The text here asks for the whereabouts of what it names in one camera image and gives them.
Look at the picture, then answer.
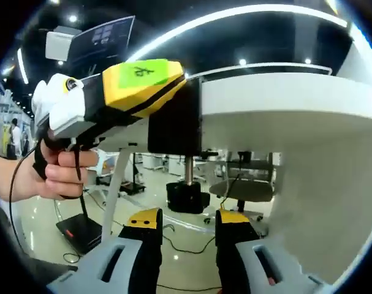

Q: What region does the grey office chair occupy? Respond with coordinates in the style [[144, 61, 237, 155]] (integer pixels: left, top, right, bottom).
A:
[[208, 149, 276, 223]]

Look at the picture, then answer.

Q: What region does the curved ceiling light strip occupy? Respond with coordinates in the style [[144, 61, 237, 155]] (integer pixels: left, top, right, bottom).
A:
[[127, 4, 348, 64]]

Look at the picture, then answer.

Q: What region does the white office chair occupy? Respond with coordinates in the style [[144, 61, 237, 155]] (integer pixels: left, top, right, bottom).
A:
[[86, 149, 119, 206]]

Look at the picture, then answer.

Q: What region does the person's left hand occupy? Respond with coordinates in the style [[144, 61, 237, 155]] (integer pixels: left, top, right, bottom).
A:
[[32, 130, 100, 200]]

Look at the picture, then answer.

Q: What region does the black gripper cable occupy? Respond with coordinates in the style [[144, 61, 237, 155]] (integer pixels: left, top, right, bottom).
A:
[[8, 146, 38, 254]]

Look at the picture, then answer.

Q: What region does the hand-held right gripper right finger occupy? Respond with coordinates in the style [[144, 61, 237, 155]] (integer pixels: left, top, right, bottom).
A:
[[215, 209, 329, 294]]

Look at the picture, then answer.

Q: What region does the black fixed fixture clamp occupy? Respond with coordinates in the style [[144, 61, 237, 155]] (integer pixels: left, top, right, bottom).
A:
[[147, 78, 204, 156]]

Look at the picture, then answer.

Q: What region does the white desk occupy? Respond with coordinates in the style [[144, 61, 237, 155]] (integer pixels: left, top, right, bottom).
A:
[[96, 73, 372, 285]]

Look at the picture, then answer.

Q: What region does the black floor cable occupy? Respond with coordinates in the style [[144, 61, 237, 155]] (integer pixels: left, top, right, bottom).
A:
[[162, 225, 218, 255]]

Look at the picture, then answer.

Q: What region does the dark hanging monitor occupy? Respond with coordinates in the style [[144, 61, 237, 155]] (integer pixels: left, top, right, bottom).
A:
[[67, 15, 136, 67]]

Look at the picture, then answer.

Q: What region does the white ceiling unit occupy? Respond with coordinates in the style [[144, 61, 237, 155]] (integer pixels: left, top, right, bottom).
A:
[[45, 26, 82, 61]]

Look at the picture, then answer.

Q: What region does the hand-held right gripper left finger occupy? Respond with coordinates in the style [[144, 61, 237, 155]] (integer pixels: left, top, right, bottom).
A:
[[46, 207, 164, 294]]

